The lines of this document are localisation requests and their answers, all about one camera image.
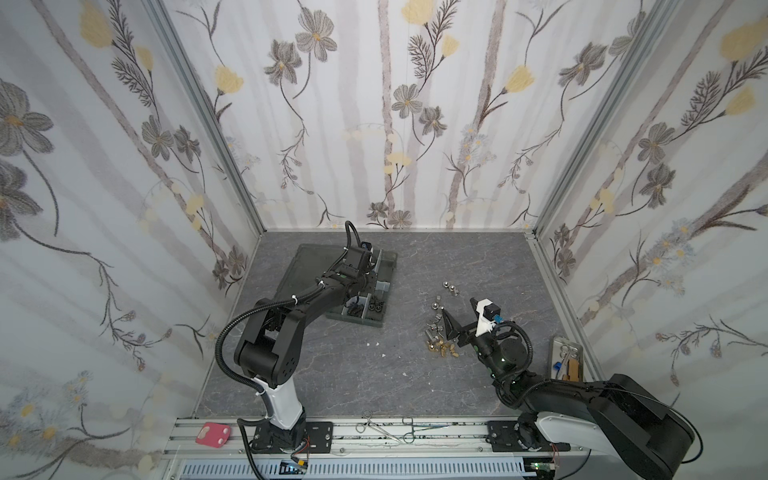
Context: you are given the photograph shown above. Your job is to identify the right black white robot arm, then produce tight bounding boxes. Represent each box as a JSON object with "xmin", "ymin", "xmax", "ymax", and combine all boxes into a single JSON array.
[{"xmin": 440, "ymin": 300, "xmax": 704, "ymax": 479}]

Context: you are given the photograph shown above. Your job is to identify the brass screws cluster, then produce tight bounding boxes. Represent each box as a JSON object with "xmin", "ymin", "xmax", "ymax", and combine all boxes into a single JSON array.
[{"xmin": 426, "ymin": 340, "xmax": 459, "ymax": 358}]

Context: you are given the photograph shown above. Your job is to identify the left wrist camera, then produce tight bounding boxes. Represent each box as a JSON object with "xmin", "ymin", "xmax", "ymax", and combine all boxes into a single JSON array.
[{"xmin": 342, "ymin": 220, "xmax": 376, "ymax": 275}]

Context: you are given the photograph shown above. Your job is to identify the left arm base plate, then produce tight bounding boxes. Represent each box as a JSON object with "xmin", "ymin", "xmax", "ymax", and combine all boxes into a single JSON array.
[{"xmin": 248, "ymin": 420, "xmax": 334, "ymax": 454}]

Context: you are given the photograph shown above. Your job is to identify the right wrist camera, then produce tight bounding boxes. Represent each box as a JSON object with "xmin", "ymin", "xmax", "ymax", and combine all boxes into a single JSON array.
[{"xmin": 472, "ymin": 298, "xmax": 503, "ymax": 337}]

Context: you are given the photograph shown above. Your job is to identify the surgical scissors on rail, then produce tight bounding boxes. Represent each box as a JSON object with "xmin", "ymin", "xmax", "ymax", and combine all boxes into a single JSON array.
[{"xmin": 355, "ymin": 417, "xmax": 452, "ymax": 445}]

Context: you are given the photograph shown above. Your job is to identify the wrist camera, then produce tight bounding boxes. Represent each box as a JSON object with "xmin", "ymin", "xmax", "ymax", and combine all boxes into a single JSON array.
[
  {"xmin": 472, "ymin": 298, "xmax": 503, "ymax": 337},
  {"xmin": 342, "ymin": 220, "xmax": 376, "ymax": 275}
]

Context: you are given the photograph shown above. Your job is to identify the silver wing nuts cluster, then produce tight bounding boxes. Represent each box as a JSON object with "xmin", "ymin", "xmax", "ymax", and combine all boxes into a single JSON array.
[{"xmin": 424, "ymin": 323, "xmax": 443, "ymax": 343}]

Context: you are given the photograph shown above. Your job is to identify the pink rectangular device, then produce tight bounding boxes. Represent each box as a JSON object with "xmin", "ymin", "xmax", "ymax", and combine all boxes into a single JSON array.
[{"xmin": 195, "ymin": 422, "xmax": 232, "ymax": 449}]

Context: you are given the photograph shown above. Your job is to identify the aluminium front rail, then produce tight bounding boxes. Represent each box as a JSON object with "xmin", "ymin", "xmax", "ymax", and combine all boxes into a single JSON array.
[{"xmin": 161, "ymin": 417, "xmax": 655, "ymax": 458}]

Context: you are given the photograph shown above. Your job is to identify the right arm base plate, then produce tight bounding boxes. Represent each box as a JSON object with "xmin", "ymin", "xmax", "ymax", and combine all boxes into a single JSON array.
[{"xmin": 486, "ymin": 420, "xmax": 571, "ymax": 453}]

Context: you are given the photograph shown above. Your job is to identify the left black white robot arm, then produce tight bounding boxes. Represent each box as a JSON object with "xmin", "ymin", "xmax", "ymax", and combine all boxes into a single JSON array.
[{"xmin": 214, "ymin": 266, "xmax": 371, "ymax": 453}]

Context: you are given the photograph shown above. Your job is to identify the green compartment organizer box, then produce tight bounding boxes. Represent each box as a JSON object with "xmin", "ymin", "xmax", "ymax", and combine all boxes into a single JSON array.
[{"xmin": 275, "ymin": 243, "xmax": 398, "ymax": 328}]

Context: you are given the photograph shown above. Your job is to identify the white vented cable duct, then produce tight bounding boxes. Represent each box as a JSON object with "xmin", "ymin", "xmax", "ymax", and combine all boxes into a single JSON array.
[{"xmin": 176, "ymin": 457, "xmax": 536, "ymax": 479}]

